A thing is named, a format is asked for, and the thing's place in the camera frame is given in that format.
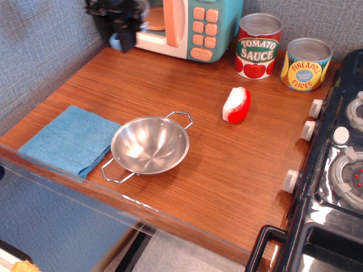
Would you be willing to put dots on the blue and grey toy spoon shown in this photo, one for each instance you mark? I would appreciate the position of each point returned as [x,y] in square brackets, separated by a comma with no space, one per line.
[114,42]

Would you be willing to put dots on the teal toy microwave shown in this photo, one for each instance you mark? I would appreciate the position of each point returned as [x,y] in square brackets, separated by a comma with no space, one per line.
[194,30]

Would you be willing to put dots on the orange fuzzy object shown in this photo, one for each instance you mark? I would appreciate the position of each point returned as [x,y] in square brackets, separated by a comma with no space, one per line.
[24,266]

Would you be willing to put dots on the red and white toy food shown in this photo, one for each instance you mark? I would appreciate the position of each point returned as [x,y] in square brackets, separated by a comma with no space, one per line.
[237,105]

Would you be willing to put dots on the black toy stove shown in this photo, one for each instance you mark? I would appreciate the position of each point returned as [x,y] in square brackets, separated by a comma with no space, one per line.
[324,231]

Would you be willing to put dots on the white stove knob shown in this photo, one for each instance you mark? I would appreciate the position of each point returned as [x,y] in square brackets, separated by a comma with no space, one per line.
[307,131]
[315,108]
[290,181]

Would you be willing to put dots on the tomato sauce can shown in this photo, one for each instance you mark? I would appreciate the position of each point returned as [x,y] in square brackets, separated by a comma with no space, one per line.
[258,41]

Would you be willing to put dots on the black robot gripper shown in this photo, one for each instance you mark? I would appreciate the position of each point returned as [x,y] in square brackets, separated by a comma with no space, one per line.
[127,16]

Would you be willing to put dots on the steel bowl with handles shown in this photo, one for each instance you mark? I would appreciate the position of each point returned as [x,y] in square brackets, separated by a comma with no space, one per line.
[150,145]

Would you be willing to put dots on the pineapple slices can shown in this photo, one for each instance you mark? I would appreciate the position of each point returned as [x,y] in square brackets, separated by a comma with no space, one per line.
[305,64]

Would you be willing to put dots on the folded blue cloth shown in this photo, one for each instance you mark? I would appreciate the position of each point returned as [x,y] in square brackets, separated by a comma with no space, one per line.
[76,141]

